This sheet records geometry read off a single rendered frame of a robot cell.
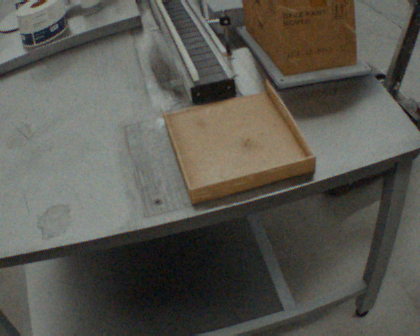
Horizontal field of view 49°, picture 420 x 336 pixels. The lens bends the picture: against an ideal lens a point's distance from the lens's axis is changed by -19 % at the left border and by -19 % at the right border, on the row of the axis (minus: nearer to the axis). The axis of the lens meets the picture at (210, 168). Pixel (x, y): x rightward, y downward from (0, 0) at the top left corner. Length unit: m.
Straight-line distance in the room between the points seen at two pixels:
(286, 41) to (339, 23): 0.17
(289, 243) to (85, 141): 1.03
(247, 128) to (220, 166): 0.13
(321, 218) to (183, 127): 1.03
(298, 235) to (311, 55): 0.92
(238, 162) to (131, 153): 0.24
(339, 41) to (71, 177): 0.76
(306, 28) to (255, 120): 0.29
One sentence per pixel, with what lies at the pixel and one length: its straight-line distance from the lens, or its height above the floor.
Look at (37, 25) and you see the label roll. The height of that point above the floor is 0.97.
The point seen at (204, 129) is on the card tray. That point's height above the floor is 0.83.
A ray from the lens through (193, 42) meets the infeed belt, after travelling 1.52.
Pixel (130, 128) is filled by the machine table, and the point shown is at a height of 0.83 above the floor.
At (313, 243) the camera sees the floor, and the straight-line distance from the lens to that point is 2.08.
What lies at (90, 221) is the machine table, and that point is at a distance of 1.11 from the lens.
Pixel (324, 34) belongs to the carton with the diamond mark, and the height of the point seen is 0.97.
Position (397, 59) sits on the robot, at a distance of 2.20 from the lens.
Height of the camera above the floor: 1.60
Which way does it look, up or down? 42 degrees down
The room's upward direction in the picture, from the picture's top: 8 degrees counter-clockwise
